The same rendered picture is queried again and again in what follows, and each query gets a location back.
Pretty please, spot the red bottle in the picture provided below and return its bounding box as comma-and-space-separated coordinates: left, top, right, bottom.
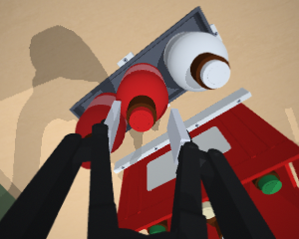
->
75, 93, 128, 169
116, 63, 168, 132

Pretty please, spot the brown bottle with white cap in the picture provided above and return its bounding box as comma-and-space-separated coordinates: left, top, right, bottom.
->
206, 216, 223, 239

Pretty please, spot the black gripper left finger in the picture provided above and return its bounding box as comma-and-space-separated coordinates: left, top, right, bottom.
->
0, 101, 121, 239

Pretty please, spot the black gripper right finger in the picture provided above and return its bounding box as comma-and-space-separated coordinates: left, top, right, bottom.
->
166, 108, 276, 239

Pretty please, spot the white bottle with brown band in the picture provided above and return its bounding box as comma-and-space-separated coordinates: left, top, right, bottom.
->
163, 32, 230, 92

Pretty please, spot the brown glass bottle with cream cap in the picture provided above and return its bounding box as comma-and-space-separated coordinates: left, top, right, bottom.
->
202, 200, 214, 219

